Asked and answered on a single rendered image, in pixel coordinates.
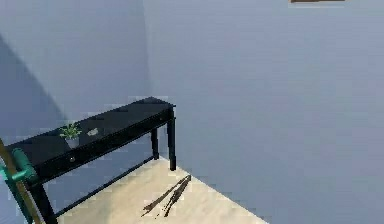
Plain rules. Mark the black console table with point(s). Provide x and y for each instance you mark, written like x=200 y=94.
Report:
x=110 y=133

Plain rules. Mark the dark brown stick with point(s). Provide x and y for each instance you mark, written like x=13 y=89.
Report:
x=163 y=196

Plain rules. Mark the small pale grey object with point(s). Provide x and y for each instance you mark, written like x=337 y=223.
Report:
x=93 y=132

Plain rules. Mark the small green potted plant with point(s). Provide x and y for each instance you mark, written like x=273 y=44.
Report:
x=70 y=133

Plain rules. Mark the green and tan chair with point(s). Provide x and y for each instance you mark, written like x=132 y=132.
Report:
x=20 y=170

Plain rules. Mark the brown framed wall picture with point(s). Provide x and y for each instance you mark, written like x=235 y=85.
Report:
x=316 y=1

